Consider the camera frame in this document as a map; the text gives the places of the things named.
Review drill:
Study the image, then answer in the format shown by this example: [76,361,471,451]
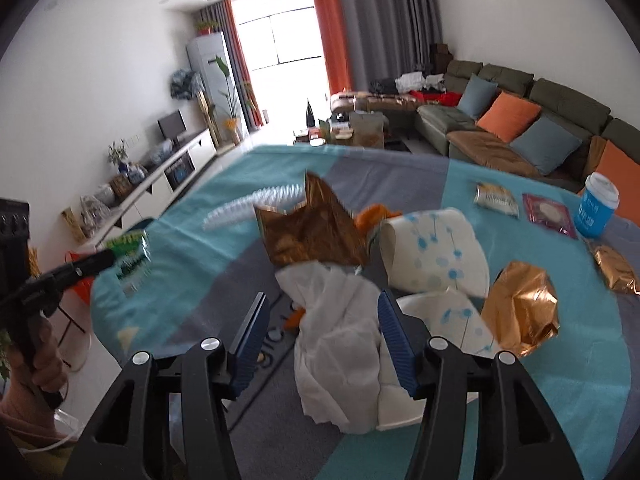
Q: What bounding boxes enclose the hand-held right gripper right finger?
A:
[377,289,586,480]

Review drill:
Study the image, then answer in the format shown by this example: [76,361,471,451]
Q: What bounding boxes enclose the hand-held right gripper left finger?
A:
[62,291,273,480]

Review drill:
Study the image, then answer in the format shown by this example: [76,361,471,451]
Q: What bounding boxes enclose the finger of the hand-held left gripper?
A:
[37,249,117,292]

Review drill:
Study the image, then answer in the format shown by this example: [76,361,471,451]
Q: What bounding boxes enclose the green snack packet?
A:
[102,230,153,296]

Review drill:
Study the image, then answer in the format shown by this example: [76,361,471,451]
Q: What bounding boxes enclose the white tissue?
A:
[274,261,401,436]

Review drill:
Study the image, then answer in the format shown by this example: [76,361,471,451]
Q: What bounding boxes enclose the crushed blue dotted paper cup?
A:
[380,287,503,431]
[377,207,491,297]

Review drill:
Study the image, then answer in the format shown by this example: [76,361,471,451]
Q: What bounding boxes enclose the person's left forearm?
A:
[0,390,68,461]

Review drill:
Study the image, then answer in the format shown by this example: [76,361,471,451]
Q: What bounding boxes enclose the person's left hand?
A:
[7,317,68,411]

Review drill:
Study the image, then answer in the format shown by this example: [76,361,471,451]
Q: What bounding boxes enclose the small potted plant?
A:
[107,140,131,176]

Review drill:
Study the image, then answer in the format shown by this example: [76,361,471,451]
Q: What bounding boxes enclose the white media cabinet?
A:
[65,127,218,261]

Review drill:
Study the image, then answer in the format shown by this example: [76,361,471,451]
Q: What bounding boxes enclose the large crumpled gold foil wrapper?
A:
[254,171,368,267]

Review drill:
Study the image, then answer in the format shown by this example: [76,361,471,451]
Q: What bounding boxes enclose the round crumpled gold foil wrapper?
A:
[482,260,561,358]

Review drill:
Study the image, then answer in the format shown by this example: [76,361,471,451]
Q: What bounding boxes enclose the orange snack packet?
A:
[355,204,403,241]

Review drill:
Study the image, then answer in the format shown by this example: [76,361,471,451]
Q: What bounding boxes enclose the white ribbed plastic strip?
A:
[202,184,307,233]

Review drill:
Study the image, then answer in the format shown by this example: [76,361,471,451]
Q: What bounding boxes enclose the teal and grey tablecloth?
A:
[90,142,640,480]

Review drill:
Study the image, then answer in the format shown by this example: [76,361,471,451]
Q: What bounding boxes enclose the black monitor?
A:
[157,110,187,144]

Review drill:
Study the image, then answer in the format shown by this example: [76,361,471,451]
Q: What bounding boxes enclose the yellow and white snack packet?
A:
[474,182,521,218]

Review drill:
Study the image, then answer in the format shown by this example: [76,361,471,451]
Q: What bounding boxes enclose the red snack packet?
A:
[522,192,578,240]

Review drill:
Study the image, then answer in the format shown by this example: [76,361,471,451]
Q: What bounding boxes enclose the dark plaid bundle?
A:
[170,69,203,101]

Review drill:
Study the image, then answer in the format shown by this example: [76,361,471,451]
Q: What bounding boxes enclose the brown sofa throw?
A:
[446,130,543,177]

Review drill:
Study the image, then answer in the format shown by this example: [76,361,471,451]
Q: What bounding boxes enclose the brown paper bag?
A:
[348,111,389,149]

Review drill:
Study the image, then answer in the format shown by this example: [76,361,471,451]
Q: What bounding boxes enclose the cluttered coffee table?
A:
[292,110,391,150]

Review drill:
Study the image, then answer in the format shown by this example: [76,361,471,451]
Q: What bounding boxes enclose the tall leafy plant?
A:
[214,55,256,143]

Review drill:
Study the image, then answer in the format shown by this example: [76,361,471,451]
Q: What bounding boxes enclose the flat gold foil packet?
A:
[590,244,640,296]

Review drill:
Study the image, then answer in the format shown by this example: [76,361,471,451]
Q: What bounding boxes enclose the white standing air conditioner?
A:
[186,31,246,142]

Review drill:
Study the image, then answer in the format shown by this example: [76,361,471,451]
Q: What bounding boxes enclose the blue cup with white lid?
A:
[572,171,621,239]

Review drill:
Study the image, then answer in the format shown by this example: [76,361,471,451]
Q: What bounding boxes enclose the brown leather chaise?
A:
[330,89,418,120]

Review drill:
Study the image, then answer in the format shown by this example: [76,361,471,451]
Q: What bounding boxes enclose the large blue cushion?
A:
[510,116,583,176]

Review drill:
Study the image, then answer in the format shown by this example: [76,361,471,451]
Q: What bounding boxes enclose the red cloth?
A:
[412,90,463,108]

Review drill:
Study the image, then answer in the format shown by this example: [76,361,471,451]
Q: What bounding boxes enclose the orange cushion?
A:
[577,140,640,213]
[476,91,542,143]

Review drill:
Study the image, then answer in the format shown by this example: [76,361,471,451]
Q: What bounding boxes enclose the orange curtain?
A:
[200,0,264,129]
[310,0,353,97]

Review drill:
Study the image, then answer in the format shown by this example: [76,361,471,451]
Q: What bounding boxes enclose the small blue cushion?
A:
[457,74,499,118]

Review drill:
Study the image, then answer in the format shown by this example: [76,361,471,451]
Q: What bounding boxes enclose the white clothes pile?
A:
[395,72,446,93]

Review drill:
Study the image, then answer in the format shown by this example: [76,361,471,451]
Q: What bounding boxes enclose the dark brown boxes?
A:
[430,42,454,76]

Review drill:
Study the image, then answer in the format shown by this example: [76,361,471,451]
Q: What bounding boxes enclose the green sectional sofa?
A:
[415,57,640,196]

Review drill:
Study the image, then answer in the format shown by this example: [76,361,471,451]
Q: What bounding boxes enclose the window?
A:
[232,0,333,131]

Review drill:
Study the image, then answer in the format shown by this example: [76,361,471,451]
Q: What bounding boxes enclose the grey curtain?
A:
[335,0,443,96]

